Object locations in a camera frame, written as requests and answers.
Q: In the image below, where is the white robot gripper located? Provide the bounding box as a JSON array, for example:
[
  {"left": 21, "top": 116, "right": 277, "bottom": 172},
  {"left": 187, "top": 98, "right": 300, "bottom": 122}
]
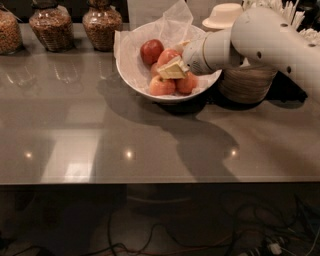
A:
[{"left": 157, "top": 38, "right": 215, "bottom": 79}]

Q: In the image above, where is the large red-yellow apple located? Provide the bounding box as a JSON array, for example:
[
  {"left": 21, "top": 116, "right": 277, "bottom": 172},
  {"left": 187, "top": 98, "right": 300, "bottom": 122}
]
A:
[{"left": 157, "top": 48, "right": 180, "bottom": 66}]

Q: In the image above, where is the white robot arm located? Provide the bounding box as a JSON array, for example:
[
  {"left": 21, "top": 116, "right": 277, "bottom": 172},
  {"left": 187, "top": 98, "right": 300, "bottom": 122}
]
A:
[{"left": 158, "top": 7, "right": 320, "bottom": 104}]

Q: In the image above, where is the small apple in middle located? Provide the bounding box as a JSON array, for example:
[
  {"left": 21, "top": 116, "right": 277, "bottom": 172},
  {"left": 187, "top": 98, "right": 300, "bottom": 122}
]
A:
[{"left": 150, "top": 62, "right": 159, "bottom": 78}]

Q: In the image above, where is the dark red apple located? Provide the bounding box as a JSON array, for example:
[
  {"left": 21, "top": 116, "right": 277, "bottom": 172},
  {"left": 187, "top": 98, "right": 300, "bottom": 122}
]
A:
[{"left": 140, "top": 39, "right": 164, "bottom": 65}]

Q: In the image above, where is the front right orange apple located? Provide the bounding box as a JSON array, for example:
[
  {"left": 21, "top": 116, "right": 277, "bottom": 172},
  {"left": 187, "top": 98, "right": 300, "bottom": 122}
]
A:
[{"left": 176, "top": 72, "right": 198, "bottom": 94}]

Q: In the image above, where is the orange apple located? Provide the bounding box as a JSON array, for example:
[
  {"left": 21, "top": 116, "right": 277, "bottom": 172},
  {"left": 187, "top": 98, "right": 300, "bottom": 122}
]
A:
[
  {"left": 176, "top": 72, "right": 198, "bottom": 94},
  {"left": 149, "top": 75, "right": 176, "bottom": 96}
]

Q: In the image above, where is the front left orange apple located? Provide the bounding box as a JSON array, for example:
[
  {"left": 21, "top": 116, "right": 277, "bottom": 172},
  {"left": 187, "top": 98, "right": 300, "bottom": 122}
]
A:
[{"left": 149, "top": 75, "right": 176, "bottom": 96}]

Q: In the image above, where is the white bowl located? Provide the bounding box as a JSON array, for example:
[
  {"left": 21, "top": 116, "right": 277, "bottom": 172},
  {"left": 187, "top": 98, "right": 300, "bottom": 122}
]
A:
[{"left": 115, "top": 21, "right": 223, "bottom": 103}]

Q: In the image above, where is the white tissue paper liner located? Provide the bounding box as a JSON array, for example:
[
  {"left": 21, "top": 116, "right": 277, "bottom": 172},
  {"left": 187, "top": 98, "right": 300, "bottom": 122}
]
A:
[{"left": 113, "top": 0, "right": 222, "bottom": 98}]

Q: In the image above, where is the rear stack of paper bowls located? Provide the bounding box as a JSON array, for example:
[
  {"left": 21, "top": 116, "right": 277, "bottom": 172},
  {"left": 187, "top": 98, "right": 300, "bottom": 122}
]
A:
[{"left": 202, "top": 3, "right": 243, "bottom": 30}]

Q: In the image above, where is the stack of paper bowls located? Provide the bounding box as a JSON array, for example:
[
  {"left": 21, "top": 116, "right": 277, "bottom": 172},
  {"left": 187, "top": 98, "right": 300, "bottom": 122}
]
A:
[
  {"left": 202, "top": 3, "right": 243, "bottom": 30},
  {"left": 218, "top": 65, "right": 277, "bottom": 104}
]

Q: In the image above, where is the front stack of paper bowls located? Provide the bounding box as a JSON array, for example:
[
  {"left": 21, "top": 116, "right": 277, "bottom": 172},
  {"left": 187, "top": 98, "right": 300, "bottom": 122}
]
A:
[{"left": 218, "top": 65, "right": 277, "bottom": 104}]

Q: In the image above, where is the right glass jar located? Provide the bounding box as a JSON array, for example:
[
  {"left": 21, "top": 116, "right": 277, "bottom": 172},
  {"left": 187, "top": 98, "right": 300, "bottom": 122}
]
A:
[{"left": 82, "top": 0, "right": 122, "bottom": 52}]

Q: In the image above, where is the glass jar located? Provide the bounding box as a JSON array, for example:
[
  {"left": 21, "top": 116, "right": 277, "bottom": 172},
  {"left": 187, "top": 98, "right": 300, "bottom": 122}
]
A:
[
  {"left": 0, "top": 5, "right": 23, "bottom": 55},
  {"left": 29, "top": 0, "right": 74, "bottom": 52},
  {"left": 82, "top": 0, "right": 122, "bottom": 52}
]

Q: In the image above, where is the middle glass jar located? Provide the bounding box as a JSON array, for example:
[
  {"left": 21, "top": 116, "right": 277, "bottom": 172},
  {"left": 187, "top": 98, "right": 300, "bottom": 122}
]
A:
[{"left": 29, "top": 0, "right": 74, "bottom": 52}]

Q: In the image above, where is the left glass jar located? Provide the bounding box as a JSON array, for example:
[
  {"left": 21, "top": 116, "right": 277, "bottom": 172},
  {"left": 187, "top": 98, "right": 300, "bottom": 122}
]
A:
[{"left": 0, "top": 5, "right": 23, "bottom": 55}]

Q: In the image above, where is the white power plug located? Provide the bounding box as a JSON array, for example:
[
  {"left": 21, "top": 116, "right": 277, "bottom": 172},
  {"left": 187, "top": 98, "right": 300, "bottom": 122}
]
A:
[{"left": 268, "top": 243, "right": 282, "bottom": 256}]

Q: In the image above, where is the black cable on floor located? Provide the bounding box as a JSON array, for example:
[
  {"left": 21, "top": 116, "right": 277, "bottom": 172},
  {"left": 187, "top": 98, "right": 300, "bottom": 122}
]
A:
[{"left": 0, "top": 186, "right": 320, "bottom": 256}]

